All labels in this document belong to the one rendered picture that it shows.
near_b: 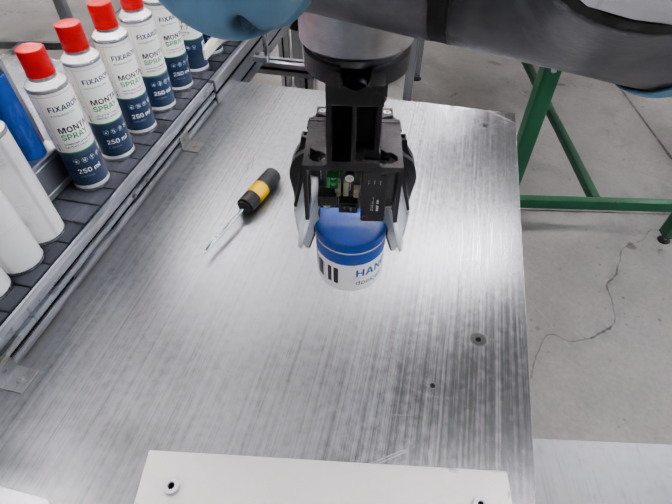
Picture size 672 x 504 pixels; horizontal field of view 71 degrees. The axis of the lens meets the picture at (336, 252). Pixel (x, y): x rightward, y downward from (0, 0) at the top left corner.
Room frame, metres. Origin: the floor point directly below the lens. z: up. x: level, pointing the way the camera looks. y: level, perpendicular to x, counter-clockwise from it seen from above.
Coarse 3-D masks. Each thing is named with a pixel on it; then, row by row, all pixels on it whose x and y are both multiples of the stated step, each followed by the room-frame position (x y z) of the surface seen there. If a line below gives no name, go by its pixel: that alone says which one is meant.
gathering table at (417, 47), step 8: (296, 32) 2.10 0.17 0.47; (296, 40) 2.10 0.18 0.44; (416, 40) 1.98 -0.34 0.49; (424, 40) 2.58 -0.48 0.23; (296, 48) 2.10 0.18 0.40; (416, 48) 1.98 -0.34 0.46; (296, 56) 2.10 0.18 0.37; (416, 56) 1.98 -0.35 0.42; (416, 64) 2.59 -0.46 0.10; (408, 72) 1.98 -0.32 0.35; (416, 72) 2.59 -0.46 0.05; (296, 80) 2.10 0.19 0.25; (408, 80) 1.98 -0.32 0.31; (416, 80) 2.58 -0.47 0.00; (408, 88) 1.98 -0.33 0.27; (408, 96) 1.98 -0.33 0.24
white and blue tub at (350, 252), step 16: (336, 208) 0.35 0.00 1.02; (320, 224) 0.32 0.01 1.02; (336, 224) 0.32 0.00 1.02; (352, 224) 0.32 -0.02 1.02; (368, 224) 0.32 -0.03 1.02; (384, 224) 0.32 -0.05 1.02; (320, 240) 0.31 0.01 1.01; (336, 240) 0.30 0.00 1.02; (352, 240) 0.30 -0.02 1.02; (368, 240) 0.30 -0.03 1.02; (384, 240) 0.32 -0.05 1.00; (320, 256) 0.31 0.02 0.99; (336, 256) 0.30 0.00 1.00; (352, 256) 0.30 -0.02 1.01; (368, 256) 0.30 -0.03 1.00; (320, 272) 0.32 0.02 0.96; (336, 272) 0.30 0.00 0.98; (352, 272) 0.30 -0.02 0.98; (368, 272) 0.30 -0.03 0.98; (336, 288) 0.30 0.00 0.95; (352, 288) 0.30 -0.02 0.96
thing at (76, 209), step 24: (192, 96) 0.82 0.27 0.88; (168, 120) 0.73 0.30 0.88; (144, 144) 0.66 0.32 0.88; (120, 168) 0.60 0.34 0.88; (72, 192) 0.54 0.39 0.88; (96, 192) 0.54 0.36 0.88; (72, 216) 0.49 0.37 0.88; (72, 240) 0.44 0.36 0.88; (48, 264) 0.40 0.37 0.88; (24, 288) 0.36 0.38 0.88; (0, 312) 0.32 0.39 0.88
